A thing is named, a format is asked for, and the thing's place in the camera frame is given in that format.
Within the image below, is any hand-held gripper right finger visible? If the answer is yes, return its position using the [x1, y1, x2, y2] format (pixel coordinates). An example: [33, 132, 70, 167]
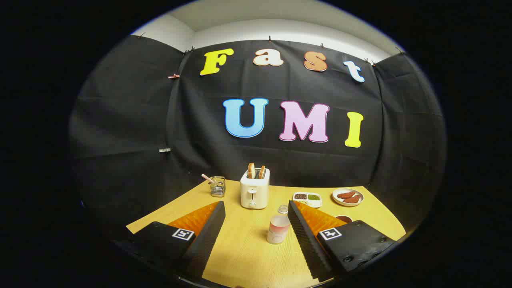
[287, 200, 396, 282]

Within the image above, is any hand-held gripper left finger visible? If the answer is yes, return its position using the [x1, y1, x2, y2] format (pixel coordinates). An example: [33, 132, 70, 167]
[120, 201, 226, 282]

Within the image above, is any clear juice bottle pink label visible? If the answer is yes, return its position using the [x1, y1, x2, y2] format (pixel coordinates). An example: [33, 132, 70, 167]
[267, 204, 291, 245]

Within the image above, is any wooden table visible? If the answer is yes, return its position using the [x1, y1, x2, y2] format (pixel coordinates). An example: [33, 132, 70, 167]
[126, 180, 406, 288]

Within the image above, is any white divided bean dish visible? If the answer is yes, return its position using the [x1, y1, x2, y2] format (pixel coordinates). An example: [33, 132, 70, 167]
[293, 192, 323, 208]

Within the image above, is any white oval plate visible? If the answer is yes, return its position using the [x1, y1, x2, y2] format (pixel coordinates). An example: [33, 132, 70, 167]
[332, 188, 364, 207]

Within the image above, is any cream white toaster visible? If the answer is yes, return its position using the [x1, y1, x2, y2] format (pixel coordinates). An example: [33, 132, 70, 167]
[240, 168, 270, 210]

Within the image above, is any black backdrop cloth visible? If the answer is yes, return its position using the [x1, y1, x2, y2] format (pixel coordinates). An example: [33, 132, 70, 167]
[68, 34, 446, 240]

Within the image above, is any metal wire basket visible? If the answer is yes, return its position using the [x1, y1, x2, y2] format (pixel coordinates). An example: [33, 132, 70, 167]
[210, 176, 226, 198]

